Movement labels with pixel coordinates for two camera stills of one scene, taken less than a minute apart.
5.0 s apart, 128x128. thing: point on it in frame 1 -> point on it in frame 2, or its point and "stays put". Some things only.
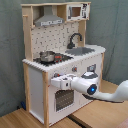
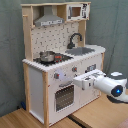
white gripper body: x=63 y=81 -> x=86 y=80
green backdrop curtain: x=107 y=27 stays put
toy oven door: x=61 y=103 stays put
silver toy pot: x=47 y=56 stays put
